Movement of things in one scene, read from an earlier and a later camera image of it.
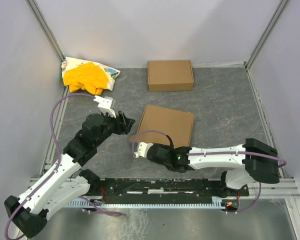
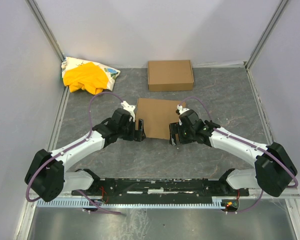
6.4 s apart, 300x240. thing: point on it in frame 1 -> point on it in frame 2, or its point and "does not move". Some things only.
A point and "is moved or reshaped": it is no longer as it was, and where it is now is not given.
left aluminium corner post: (47, 31) does not move
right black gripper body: (153, 153) -> (178, 133)
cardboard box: (177, 125) is moved or reshaped
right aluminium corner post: (266, 33) does not move
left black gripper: (121, 123) -> (134, 130)
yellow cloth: (87, 76) does not move
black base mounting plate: (162, 190) does not move
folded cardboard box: (170, 75) does not move
